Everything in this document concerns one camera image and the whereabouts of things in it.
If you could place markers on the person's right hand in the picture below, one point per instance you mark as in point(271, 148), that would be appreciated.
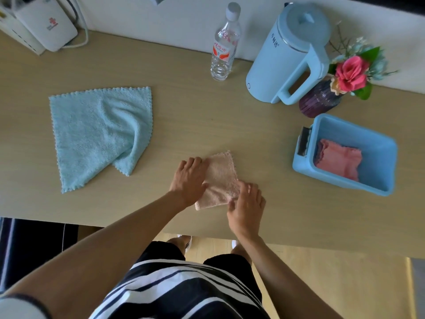
point(245, 215)

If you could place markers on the person's left hand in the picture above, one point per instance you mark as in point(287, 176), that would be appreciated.
point(186, 182)

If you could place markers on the person's right middle finger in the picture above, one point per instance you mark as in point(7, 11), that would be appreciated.
point(251, 192)

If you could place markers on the person's right thumb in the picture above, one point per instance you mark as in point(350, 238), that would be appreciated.
point(231, 206)

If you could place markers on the person's right little finger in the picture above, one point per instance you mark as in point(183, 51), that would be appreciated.
point(263, 205)

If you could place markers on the person's left thumb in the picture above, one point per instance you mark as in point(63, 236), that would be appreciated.
point(203, 189)

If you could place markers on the light pink towel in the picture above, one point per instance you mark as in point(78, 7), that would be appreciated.
point(220, 181)

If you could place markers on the person's left forearm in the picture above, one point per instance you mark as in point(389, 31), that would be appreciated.
point(99, 249)

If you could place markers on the person's right forearm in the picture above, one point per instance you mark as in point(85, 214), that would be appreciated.
point(282, 282)

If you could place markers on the person's right leg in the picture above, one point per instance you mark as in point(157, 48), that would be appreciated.
point(240, 254)

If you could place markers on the person's leg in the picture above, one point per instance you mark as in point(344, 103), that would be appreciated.
point(179, 244)
point(240, 254)

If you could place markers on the white left shoe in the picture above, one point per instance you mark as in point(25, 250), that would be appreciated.
point(188, 243)

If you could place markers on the person's left leg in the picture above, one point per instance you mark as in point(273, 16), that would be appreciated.
point(179, 244)

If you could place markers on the black shorts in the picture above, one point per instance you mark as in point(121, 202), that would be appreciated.
point(166, 250)

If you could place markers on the coral pink folded towel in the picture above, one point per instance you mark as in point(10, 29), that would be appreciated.
point(340, 159)

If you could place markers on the black white striped shirt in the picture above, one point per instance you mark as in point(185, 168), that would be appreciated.
point(172, 292)

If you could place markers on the purple ribbed vase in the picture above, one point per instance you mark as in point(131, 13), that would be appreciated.
point(317, 99)

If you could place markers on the light blue fleece towel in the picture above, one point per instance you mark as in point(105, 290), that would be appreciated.
point(93, 132)

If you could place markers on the blue plastic basket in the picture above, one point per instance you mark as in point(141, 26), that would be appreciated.
point(375, 142)

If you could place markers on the light blue electric kettle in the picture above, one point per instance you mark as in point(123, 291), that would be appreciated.
point(285, 56)

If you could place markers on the clear plastic water bottle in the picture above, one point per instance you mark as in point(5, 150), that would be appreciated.
point(225, 46)

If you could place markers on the artificial flower bouquet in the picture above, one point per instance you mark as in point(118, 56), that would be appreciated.
point(353, 73)

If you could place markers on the black chair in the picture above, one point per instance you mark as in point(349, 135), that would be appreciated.
point(30, 249)

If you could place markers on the white router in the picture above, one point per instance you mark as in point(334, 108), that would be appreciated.
point(46, 23)

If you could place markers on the black wall panel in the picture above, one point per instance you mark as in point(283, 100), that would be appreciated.
point(385, 3)

